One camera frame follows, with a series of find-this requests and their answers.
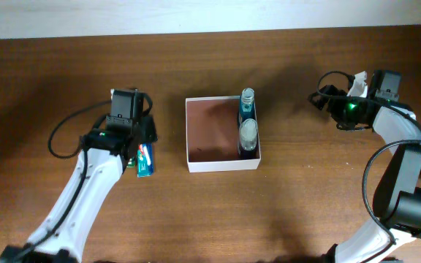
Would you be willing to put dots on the white green soap packet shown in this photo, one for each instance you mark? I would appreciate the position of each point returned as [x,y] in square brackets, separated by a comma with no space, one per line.
[131,163]

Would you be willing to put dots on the blue green toothbrush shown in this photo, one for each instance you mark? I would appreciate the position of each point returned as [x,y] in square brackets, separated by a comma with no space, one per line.
[146,154]

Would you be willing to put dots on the blue disposable razor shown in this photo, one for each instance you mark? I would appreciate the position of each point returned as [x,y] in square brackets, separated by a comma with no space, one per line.
[151,157]

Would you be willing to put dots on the dark blue soap bottle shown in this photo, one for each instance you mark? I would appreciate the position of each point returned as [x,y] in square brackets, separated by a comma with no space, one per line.
[248,139]

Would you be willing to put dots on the red white Colgate toothpaste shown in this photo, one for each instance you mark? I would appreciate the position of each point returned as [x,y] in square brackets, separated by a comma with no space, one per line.
[142,167]

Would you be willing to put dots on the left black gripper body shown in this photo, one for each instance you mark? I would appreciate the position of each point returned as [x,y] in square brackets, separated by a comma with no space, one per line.
[147,129]

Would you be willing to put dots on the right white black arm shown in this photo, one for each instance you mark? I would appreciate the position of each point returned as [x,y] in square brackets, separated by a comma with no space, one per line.
[391,181]

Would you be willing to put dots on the teal Listerine mouthwash bottle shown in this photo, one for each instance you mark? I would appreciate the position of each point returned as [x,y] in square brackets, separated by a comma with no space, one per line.
[246,105]

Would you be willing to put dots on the white square cardboard box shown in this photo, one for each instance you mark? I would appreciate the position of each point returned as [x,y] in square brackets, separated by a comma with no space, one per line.
[212,135]

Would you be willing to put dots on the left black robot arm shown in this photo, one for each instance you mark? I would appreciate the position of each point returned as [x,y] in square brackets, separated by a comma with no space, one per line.
[103,154]

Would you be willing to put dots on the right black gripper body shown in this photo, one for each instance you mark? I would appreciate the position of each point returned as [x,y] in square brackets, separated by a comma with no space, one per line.
[347,112]

